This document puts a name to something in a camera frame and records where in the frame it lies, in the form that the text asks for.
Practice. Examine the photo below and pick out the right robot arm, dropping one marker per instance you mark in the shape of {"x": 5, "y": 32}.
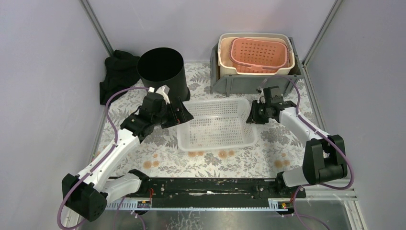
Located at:
{"x": 323, "y": 155}

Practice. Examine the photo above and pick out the white perforated plastic basket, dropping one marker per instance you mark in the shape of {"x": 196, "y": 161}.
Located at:
{"x": 218, "y": 124}

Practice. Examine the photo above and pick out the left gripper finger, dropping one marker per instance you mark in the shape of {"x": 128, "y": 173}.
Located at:
{"x": 173, "y": 120}
{"x": 182, "y": 114}

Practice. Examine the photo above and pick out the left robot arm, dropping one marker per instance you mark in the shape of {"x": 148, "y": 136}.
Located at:
{"x": 89, "y": 192}

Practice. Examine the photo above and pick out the cream plastic tub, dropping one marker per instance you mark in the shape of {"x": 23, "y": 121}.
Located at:
{"x": 255, "y": 53}

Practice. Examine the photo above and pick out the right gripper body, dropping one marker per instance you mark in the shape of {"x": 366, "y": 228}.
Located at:
{"x": 264, "y": 115}

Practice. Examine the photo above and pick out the large black cylindrical container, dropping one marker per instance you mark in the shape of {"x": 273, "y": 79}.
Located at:
{"x": 164, "y": 66}

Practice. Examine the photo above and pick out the black mounting base rail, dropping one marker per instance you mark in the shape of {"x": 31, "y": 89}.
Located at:
{"x": 239, "y": 193}

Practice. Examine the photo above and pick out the black cloth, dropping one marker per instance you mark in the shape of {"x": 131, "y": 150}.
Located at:
{"x": 121, "y": 73}

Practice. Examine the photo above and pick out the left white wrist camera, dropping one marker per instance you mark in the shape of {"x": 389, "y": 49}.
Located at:
{"x": 163, "y": 90}

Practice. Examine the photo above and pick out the grey plastic crate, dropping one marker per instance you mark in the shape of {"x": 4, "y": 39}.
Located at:
{"x": 228, "y": 81}

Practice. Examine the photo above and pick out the pink perforated basket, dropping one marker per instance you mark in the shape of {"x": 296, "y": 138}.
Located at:
{"x": 259, "y": 56}

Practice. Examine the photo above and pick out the floral patterned table mat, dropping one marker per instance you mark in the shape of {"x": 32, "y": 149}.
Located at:
{"x": 277, "y": 149}

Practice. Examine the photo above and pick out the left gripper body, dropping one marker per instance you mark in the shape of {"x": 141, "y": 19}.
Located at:
{"x": 171, "y": 112}

